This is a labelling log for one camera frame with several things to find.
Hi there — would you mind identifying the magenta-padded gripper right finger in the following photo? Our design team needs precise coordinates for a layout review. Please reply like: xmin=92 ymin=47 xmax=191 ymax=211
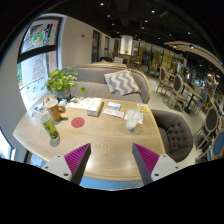
xmin=131 ymin=143 xmax=183 ymax=186

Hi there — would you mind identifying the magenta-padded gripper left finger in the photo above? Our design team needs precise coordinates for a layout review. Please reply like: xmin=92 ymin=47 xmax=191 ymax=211
xmin=41 ymin=142 xmax=92 ymax=186

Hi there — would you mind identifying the flat round red coaster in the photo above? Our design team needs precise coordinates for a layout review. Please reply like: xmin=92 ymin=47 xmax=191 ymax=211
xmin=70 ymin=116 xmax=86 ymax=129

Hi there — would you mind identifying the dark tufted armchair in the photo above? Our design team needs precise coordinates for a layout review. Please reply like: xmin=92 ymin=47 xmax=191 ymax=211
xmin=150 ymin=108 xmax=195 ymax=164

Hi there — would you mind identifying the green-labelled drink bottle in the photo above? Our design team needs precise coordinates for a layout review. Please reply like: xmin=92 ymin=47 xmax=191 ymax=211
xmin=39 ymin=111 xmax=61 ymax=142

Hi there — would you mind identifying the clear plastic cup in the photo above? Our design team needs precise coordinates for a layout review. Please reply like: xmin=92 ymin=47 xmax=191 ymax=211
xmin=125 ymin=108 xmax=143 ymax=131

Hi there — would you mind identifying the small yellow card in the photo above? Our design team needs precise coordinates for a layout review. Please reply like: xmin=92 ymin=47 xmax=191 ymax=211
xmin=137 ymin=103 xmax=150 ymax=113

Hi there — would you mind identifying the brown ceramic mug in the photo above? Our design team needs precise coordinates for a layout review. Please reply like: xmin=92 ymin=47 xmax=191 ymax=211
xmin=45 ymin=98 xmax=67 ymax=123

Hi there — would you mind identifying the white tissue box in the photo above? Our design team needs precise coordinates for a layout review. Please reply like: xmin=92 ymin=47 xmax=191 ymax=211
xmin=66 ymin=96 xmax=105 ymax=118

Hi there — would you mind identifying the white flat booklet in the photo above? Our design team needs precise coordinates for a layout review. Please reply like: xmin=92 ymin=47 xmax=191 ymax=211
xmin=102 ymin=107 xmax=126 ymax=119

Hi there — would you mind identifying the small blue white box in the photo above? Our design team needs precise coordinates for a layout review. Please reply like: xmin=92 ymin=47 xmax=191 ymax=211
xmin=106 ymin=101 xmax=122 ymax=111

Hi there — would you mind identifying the group of dining chairs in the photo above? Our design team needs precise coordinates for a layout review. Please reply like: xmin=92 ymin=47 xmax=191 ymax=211
xmin=155 ymin=65 xmax=224 ymax=163

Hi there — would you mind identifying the potted green plant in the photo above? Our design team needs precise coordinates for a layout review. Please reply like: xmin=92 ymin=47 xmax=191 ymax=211
xmin=41 ymin=66 xmax=87 ymax=100

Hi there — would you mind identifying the grey zigzag cushion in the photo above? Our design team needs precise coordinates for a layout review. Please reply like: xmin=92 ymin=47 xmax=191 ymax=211
xmin=103 ymin=69 xmax=142 ymax=97

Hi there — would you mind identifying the grey curved sofa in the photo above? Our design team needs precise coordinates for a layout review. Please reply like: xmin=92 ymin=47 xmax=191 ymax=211
xmin=61 ymin=61 xmax=152 ymax=105

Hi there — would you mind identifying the group of ceiling lights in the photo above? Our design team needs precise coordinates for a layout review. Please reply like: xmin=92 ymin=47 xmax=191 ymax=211
xmin=98 ymin=1 xmax=194 ymax=49

